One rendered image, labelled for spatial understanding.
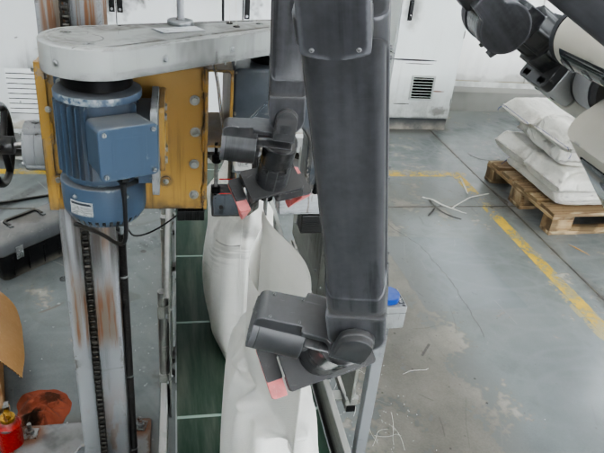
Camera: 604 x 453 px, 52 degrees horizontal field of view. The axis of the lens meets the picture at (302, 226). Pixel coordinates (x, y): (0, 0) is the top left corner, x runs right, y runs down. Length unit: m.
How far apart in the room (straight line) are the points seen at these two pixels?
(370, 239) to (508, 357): 2.35
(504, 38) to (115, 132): 0.61
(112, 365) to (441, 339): 1.56
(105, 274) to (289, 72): 0.77
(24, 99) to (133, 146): 3.21
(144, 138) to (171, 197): 0.34
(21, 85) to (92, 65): 3.18
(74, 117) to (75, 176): 0.11
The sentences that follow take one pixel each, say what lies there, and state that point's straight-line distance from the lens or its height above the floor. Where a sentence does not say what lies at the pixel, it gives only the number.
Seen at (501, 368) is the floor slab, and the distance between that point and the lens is 2.76.
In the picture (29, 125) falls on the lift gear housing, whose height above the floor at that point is 1.18.
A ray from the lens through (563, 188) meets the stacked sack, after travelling 3.84.
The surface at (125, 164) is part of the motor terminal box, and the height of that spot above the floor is 1.24.
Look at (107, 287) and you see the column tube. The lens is 1.56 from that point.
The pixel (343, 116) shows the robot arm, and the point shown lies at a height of 1.53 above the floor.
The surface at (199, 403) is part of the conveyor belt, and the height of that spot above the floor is 0.38.
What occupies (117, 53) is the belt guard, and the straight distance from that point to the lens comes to 1.06.
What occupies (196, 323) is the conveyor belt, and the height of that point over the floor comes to 0.38.
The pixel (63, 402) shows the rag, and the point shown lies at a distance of 2.42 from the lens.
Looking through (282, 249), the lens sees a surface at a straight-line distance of 1.26.
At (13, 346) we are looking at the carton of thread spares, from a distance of 2.42.
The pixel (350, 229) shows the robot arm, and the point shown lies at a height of 1.42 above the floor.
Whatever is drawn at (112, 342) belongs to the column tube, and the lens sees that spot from 1.66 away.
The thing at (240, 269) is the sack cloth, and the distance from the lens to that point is 1.78.
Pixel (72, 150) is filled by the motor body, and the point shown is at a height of 1.24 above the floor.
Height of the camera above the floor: 1.66
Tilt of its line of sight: 28 degrees down
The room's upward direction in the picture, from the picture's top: 6 degrees clockwise
